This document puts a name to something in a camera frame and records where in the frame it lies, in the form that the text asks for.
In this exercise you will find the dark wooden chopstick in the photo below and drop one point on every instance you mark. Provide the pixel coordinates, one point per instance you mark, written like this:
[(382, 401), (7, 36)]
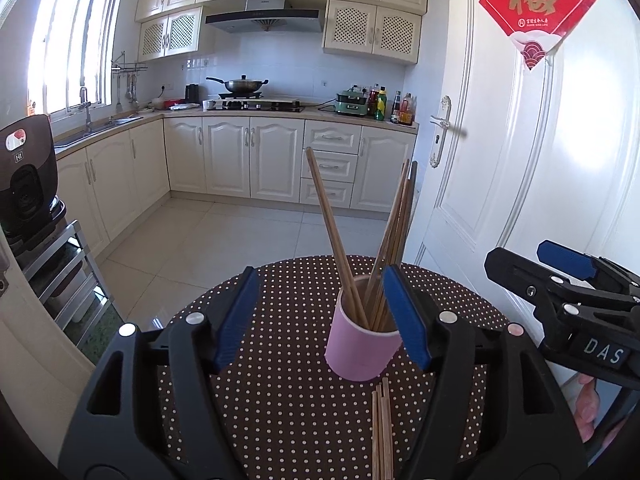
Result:
[(406, 212)]

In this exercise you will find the pink cylindrical chopstick holder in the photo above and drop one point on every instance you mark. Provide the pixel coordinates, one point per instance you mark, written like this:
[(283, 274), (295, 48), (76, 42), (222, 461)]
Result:
[(354, 353)]

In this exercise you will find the window with bars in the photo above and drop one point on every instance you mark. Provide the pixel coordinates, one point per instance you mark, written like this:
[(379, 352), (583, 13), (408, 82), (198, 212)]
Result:
[(68, 58)]

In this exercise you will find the dark sauce bottle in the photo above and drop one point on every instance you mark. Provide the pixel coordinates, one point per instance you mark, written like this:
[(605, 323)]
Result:
[(394, 114)]

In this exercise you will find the wok with lid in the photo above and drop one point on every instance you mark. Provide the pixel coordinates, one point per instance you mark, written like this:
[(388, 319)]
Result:
[(242, 86)]

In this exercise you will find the black gas stove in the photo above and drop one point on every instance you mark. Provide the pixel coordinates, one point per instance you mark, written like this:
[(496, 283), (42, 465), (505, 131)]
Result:
[(260, 105)]

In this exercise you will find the wooden chopstick on table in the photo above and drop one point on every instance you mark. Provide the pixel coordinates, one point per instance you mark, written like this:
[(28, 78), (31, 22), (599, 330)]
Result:
[(387, 433)]

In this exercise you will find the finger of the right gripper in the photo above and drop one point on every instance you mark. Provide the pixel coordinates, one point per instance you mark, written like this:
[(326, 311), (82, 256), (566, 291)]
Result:
[(567, 260)]

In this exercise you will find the red fu character decoration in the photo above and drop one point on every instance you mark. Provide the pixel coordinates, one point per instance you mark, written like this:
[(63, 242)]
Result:
[(536, 27)]

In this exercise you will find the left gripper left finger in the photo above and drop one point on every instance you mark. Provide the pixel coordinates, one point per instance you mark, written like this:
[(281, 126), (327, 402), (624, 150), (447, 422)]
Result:
[(200, 346)]

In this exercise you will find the red sauce bottle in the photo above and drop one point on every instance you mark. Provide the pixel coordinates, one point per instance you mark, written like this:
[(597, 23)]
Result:
[(372, 104)]

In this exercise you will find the chrome sink faucet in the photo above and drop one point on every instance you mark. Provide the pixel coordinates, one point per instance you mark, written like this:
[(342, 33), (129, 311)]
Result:
[(85, 105)]

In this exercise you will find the white door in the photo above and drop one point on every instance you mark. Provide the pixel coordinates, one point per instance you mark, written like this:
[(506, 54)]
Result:
[(552, 153)]

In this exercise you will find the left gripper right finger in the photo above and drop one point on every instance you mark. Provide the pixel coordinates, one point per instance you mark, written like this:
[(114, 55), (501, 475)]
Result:
[(441, 343)]

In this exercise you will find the wall utensil rack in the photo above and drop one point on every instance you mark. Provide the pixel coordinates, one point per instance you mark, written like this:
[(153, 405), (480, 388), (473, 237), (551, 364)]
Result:
[(126, 76)]

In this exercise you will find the cream lower cabinets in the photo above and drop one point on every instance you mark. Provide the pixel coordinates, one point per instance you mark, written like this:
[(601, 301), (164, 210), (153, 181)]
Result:
[(110, 177)]

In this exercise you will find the person's right hand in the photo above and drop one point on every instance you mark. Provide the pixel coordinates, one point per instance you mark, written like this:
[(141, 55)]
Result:
[(586, 407)]

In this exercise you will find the metal storage rack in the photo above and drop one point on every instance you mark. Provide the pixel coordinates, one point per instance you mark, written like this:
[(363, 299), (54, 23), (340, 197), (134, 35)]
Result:
[(69, 284)]

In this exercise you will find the green electric cooker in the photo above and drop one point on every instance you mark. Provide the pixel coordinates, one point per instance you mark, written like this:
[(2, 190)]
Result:
[(353, 102)]

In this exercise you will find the black electric kettle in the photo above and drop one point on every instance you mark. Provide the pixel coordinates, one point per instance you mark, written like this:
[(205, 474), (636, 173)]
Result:
[(192, 93)]

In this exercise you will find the black range hood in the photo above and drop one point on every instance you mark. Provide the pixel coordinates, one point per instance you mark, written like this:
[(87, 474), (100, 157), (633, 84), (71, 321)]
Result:
[(267, 16)]

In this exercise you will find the black rice cooker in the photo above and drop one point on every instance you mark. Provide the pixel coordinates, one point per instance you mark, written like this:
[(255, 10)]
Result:
[(30, 208)]

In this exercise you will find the silver door handle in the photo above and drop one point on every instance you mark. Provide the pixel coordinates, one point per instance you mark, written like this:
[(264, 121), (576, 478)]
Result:
[(446, 137)]

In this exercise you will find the green yellow bottle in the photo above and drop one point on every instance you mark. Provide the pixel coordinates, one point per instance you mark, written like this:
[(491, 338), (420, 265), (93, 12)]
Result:
[(381, 105)]

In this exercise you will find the brown polka dot tablecloth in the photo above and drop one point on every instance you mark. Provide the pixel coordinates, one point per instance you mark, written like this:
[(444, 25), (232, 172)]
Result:
[(288, 415)]

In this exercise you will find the orange oil bottle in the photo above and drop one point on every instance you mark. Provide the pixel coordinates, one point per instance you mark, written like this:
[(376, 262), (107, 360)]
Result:
[(407, 110)]

